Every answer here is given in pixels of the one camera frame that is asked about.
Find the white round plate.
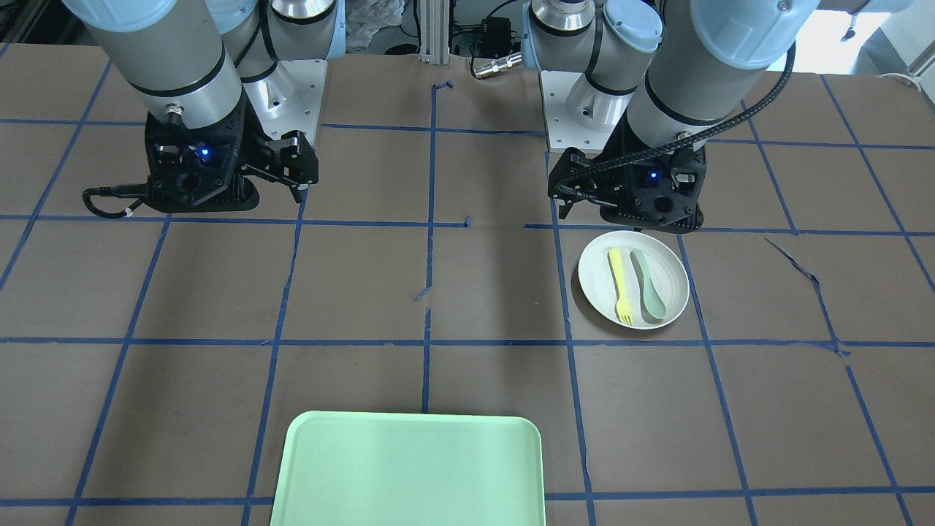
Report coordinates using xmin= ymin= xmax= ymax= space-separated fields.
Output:
xmin=576 ymin=231 xmax=690 ymax=332

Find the black corrugated cable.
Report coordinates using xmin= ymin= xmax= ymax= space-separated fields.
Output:
xmin=559 ymin=44 xmax=797 ymax=202

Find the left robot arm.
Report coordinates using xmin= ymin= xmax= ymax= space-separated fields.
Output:
xmin=521 ymin=1 xmax=868 ymax=234

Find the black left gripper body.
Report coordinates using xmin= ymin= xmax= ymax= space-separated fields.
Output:
xmin=548 ymin=146 xmax=707 ymax=233

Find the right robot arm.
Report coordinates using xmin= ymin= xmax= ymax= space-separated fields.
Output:
xmin=66 ymin=1 xmax=346 ymax=220

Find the grey-green plastic spoon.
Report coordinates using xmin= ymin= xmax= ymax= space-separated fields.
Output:
xmin=630 ymin=249 xmax=667 ymax=321

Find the yellow plastic fork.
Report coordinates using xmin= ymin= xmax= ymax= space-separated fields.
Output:
xmin=608 ymin=247 xmax=633 ymax=326

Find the aluminium frame post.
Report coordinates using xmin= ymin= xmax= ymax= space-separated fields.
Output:
xmin=416 ymin=1 xmax=453 ymax=67

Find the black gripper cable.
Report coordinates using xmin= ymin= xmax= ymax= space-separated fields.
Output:
xmin=82 ymin=185 xmax=150 ymax=220

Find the light green tray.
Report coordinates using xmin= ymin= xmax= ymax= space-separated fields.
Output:
xmin=270 ymin=411 xmax=547 ymax=525

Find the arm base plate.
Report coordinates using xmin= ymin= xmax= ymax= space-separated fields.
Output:
xmin=540 ymin=71 xmax=633 ymax=156
xmin=245 ymin=60 xmax=329 ymax=146

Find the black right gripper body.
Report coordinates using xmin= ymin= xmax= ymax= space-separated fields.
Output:
xmin=145 ymin=94 xmax=261 ymax=213

